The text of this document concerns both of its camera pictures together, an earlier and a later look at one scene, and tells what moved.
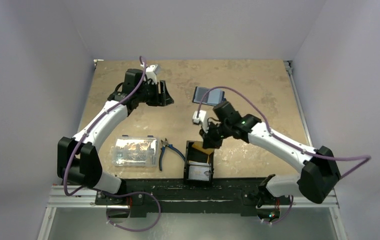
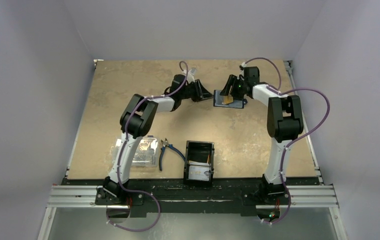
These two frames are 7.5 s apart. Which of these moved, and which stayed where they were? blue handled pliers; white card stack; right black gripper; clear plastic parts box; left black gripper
Moved: right black gripper; left black gripper
Stayed: clear plastic parts box; white card stack; blue handled pliers
